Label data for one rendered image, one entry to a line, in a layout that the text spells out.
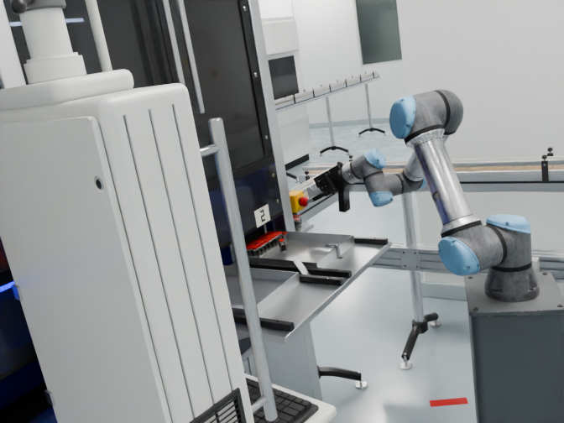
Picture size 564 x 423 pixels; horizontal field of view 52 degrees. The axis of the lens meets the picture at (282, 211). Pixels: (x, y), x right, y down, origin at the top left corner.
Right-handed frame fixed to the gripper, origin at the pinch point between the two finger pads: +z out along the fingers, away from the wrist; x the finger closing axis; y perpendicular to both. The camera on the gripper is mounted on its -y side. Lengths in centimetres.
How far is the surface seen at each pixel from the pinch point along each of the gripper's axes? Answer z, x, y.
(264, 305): -15, 65, -17
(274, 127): -8.3, 8.6, 30.4
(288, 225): 7.4, 9.8, -3.5
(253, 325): -50, 107, -12
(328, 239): -7.3, 12.3, -14.7
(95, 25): -31, 85, 63
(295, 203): 4.3, 3.4, 2.4
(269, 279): -4.1, 46.6, -14.2
